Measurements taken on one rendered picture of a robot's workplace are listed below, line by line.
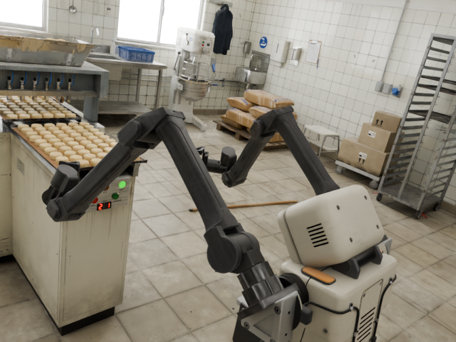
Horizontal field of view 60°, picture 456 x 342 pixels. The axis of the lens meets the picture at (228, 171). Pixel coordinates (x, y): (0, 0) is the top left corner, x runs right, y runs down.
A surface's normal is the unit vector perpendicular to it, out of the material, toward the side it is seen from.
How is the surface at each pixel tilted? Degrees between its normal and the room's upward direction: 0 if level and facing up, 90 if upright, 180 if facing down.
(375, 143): 93
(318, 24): 90
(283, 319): 82
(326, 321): 90
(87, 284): 90
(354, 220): 47
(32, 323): 0
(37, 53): 115
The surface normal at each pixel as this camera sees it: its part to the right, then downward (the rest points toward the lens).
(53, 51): 0.53, 0.73
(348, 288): 0.36, -0.78
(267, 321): -0.71, 0.12
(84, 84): 0.67, 0.37
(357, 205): 0.62, -0.35
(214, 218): -0.58, -0.25
